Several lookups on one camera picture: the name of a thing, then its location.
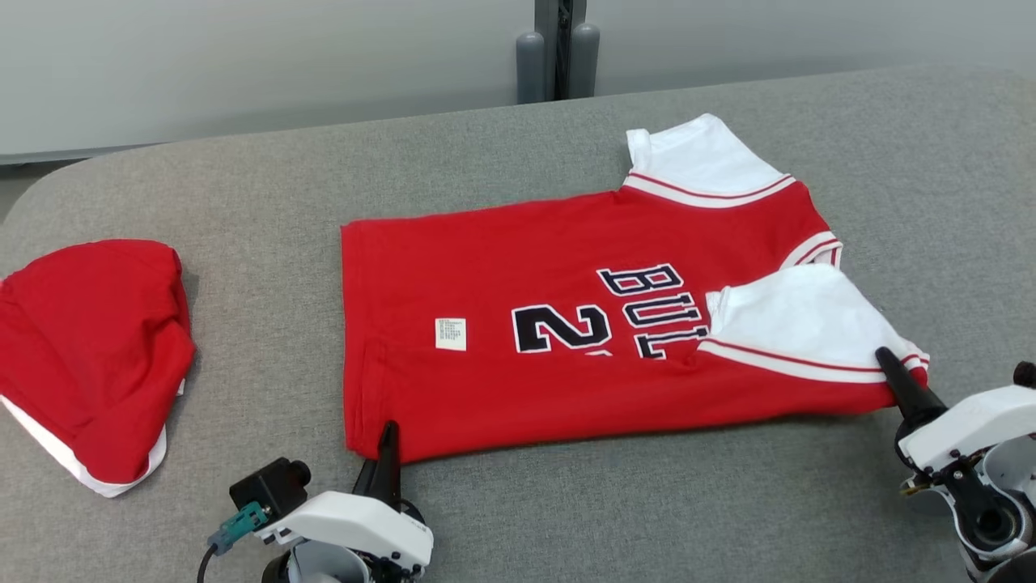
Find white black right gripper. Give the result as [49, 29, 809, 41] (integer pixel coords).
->
[876, 347, 1036, 475]

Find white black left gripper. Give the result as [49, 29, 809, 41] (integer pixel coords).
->
[255, 421, 435, 580]

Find red white jersey shirt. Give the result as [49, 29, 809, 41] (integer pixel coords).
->
[340, 113, 931, 465]

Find red shorts with white stripe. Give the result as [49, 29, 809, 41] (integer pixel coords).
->
[0, 239, 197, 499]

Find grey fabric sofa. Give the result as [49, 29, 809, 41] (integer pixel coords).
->
[0, 65, 1036, 583]

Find teal plug left camera cable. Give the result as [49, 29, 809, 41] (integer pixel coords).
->
[197, 502, 273, 583]

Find grey metal partition post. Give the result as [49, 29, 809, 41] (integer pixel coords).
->
[516, 0, 602, 104]

